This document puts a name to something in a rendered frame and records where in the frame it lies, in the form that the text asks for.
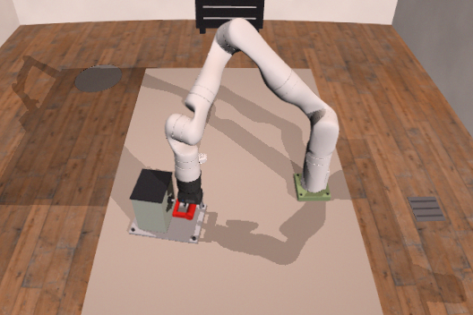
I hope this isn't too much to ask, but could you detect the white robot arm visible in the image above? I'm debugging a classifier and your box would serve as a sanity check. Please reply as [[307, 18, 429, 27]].
[[165, 18, 340, 192]]

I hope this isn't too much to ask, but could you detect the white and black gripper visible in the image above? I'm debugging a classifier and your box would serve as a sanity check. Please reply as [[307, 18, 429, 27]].
[[175, 153, 207, 209]]

